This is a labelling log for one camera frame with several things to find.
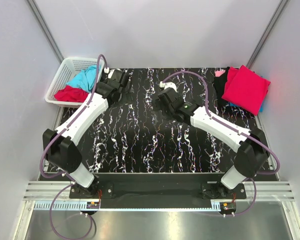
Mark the folded pink t shirt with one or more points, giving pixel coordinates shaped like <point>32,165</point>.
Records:
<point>218,73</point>

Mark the aluminium frame rail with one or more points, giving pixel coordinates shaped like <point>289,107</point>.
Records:
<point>266,191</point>

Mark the folded red t shirt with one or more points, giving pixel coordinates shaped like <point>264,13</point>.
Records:
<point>245,90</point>

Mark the cyan crumpled t shirt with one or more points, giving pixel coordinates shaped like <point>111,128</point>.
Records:
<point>85,79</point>

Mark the right aluminium corner post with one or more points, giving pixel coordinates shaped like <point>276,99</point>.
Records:
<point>267,32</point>

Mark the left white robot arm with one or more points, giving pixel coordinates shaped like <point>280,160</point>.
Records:
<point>61,145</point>

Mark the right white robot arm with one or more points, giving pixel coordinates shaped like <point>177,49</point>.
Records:
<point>250,146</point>

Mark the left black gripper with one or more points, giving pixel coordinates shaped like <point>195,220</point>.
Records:
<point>128,83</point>

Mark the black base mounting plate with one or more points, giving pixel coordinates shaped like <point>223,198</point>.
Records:
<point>157,191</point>

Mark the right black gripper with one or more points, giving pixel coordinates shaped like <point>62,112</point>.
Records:
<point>158,105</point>

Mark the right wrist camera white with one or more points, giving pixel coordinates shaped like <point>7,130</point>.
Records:
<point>166,85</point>

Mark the red polo shirt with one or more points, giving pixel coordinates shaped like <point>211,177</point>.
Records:
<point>71,94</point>

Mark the left aluminium corner post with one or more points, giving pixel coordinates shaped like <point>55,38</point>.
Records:
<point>34,8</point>

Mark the aluminium corner post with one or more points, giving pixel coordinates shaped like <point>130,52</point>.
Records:
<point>267,32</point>
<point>34,8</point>

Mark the folded black t shirt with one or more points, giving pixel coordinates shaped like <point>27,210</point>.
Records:
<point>219,86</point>

